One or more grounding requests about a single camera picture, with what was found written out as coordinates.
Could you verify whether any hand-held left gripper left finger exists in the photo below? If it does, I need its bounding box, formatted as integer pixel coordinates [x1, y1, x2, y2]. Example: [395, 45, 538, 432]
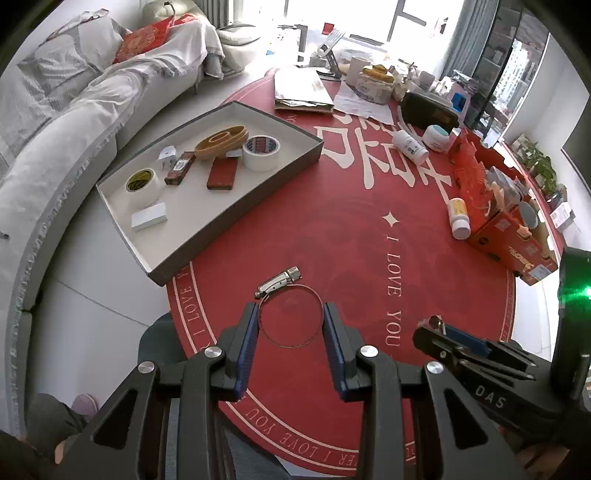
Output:
[53, 301, 260, 480]

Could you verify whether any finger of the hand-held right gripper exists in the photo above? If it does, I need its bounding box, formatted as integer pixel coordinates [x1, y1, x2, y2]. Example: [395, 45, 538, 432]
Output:
[426, 315, 537, 368]
[412, 325, 537, 387]

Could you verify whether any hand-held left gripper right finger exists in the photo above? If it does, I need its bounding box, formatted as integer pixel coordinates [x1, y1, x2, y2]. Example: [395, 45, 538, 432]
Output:
[322, 301, 527, 480]

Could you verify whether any metal hose clamp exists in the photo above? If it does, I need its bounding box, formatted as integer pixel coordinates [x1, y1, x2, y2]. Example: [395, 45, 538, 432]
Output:
[255, 266, 327, 350]

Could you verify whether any grey cardboard tray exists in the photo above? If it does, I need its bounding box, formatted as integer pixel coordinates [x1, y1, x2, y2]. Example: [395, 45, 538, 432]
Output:
[95, 101, 325, 287]

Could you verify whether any small white box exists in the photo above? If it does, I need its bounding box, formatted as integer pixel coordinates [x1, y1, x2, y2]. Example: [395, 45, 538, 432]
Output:
[130, 202, 167, 232]

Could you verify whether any yellowish tape roll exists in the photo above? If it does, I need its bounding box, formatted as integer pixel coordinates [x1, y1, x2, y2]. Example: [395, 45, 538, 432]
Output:
[125, 168, 162, 206]

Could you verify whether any dark red patterned box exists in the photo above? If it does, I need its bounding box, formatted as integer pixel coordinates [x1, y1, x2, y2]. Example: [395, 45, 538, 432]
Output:
[164, 151, 196, 186]

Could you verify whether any white tape roll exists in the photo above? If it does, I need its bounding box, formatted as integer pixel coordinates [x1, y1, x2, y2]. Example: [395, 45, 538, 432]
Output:
[243, 135, 283, 173]

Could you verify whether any brown oval tape ring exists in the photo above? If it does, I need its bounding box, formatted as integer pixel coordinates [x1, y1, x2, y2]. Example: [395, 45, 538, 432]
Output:
[194, 125, 250, 162]

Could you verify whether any red cardboard carton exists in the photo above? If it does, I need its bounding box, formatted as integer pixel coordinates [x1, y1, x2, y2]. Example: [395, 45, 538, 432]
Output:
[450, 131, 561, 287]

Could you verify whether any red round table mat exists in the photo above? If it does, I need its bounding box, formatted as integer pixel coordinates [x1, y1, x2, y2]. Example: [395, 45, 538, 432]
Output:
[165, 67, 567, 480]

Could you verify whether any yellow lid white bottle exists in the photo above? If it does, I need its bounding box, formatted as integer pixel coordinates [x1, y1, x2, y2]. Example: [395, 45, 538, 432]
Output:
[446, 198, 472, 240]

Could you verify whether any pink slipper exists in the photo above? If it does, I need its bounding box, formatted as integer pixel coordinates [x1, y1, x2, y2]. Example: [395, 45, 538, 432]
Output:
[71, 392, 100, 417]

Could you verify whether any green potted plant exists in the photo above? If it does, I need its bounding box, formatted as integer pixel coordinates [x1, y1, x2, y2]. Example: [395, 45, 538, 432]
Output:
[514, 136, 560, 200]

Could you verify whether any white pill bottle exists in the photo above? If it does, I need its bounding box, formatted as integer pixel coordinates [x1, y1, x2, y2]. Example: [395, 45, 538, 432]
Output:
[392, 130, 430, 165]

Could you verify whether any teal lid jar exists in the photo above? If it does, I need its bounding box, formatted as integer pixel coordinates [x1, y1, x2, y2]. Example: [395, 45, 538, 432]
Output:
[423, 125, 450, 151]

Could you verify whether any black box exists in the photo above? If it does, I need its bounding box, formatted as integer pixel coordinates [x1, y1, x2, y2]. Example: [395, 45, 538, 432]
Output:
[400, 91, 461, 130]

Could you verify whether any white paper sheet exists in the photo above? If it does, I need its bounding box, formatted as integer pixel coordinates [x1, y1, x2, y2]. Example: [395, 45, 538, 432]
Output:
[333, 82, 400, 126]

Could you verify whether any white tin with gold lid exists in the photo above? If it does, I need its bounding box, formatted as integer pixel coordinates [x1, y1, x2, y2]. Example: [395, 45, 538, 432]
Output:
[355, 64, 398, 106]

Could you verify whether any grey fabric sofa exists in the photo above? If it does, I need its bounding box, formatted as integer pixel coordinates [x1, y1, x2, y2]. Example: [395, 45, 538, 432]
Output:
[0, 8, 227, 324]

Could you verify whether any dark display cabinet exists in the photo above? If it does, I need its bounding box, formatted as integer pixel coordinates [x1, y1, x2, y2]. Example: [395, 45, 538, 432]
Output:
[466, 8, 551, 140]

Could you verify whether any white cup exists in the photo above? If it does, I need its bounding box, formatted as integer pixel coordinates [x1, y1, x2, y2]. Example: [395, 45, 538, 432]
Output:
[346, 57, 373, 89]

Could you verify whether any metal stand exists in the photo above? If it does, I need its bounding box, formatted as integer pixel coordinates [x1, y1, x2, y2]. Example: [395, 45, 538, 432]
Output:
[313, 30, 347, 80]

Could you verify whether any white throw blanket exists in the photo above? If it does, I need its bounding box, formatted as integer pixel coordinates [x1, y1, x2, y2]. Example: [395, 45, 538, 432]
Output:
[137, 17, 227, 94]

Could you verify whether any beige leather recliner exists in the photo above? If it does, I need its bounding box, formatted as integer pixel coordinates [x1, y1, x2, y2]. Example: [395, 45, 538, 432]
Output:
[141, 0, 262, 77]

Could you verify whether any grey curtain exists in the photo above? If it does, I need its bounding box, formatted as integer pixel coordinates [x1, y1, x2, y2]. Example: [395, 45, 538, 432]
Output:
[209, 0, 246, 25]

